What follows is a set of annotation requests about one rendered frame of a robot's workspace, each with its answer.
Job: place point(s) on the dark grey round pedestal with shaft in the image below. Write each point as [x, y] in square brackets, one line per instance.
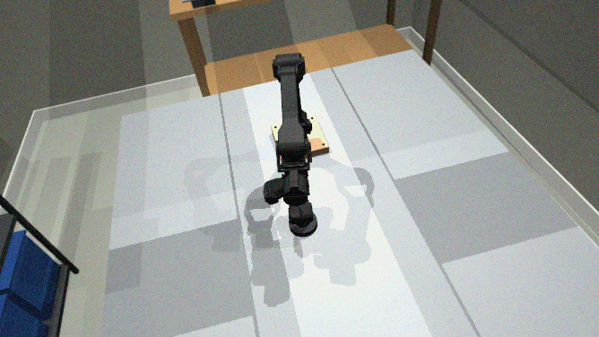
[304, 229]

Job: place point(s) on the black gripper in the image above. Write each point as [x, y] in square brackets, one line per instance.
[301, 214]

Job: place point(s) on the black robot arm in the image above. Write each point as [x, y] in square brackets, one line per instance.
[293, 141]

